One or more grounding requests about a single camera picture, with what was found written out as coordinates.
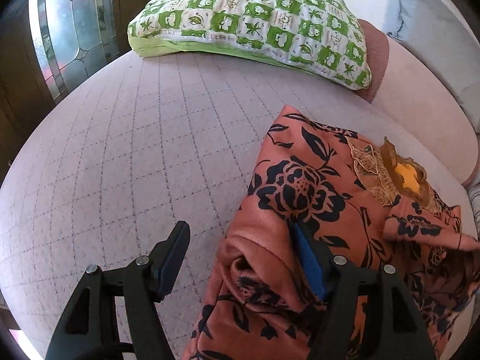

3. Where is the pink bolster cushion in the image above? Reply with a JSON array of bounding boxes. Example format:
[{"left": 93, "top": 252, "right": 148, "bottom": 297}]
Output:
[{"left": 355, "top": 19, "right": 479, "bottom": 187}]

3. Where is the green white patterned pillow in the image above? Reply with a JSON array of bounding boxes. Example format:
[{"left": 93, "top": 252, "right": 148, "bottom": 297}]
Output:
[{"left": 127, "top": 0, "right": 372, "bottom": 90}]

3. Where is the stained glass wooden door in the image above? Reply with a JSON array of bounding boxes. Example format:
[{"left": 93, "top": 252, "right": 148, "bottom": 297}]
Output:
[{"left": 1, "top": 0, "right": 149, "bottom": 176}]

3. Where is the pink quilted bed mattress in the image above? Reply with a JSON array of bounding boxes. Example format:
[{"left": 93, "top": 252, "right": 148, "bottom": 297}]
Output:
[{"left": 1, "top": 52, "right": 476, "bottom": 357}]

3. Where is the light blue grey pillow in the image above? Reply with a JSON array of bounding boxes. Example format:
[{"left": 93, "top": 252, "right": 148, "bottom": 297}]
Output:
[{"left": 383, "top": 0, "right": 479, "bottom": 131}]

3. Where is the orange black floral garment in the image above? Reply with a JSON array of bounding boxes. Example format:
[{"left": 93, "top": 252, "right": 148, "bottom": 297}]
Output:
[{"left": 184, "top": 106, "right": 479, "bottom": 359}]

